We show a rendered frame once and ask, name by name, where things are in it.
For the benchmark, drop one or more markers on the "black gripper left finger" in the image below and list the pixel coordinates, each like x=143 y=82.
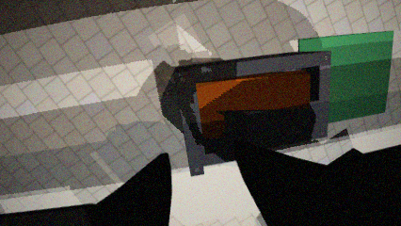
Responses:
x=144 y=200

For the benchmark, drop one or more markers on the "orange l-shaped part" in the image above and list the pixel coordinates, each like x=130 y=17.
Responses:
x=281 y=90

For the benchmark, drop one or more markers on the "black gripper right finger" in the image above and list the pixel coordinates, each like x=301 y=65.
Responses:
x=292 y=191

